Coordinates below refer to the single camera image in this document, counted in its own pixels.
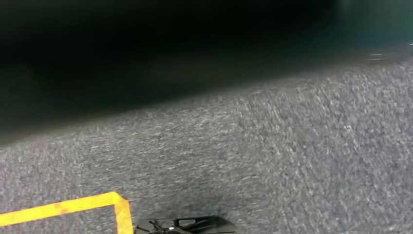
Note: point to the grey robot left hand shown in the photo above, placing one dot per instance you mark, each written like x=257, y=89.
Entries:
x=129, y=48

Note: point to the yellow floor tape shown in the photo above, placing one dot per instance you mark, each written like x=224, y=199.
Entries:
x=124, y=213

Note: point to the black flat object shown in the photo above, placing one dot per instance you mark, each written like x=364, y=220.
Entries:
x=213, y=226

